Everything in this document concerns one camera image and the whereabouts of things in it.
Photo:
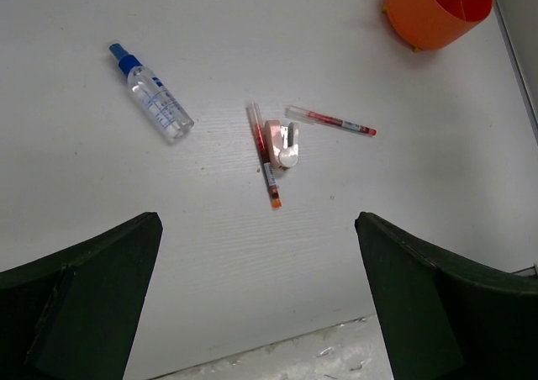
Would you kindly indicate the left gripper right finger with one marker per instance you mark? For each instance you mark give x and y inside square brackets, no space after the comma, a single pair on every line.
[444,316]

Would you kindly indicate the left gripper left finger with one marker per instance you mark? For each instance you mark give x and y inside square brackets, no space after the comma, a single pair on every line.
[74,314]

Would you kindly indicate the orange gel pen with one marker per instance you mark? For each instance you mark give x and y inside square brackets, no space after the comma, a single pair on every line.
[254,116]

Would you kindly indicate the blue capped spray bottle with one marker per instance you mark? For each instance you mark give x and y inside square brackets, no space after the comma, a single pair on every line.
[155,100]

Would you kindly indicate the red gel pen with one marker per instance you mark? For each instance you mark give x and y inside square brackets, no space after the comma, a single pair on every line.
[319,118]

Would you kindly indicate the orange round organizer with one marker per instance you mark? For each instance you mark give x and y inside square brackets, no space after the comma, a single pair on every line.
[434,24]

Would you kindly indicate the aluminium side rail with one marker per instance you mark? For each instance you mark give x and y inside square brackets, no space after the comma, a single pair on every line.
[518,73]

